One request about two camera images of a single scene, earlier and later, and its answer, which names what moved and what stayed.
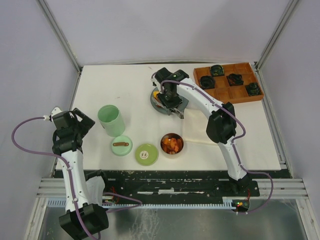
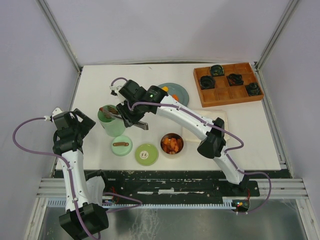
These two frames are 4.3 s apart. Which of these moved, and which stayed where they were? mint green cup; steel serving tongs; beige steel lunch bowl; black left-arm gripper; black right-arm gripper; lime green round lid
Moved: black right-arm gripper; steel serving tongs
Stayed: black left-arm gripper; lime green round lid; mint green cup; beige steel lunch bowl
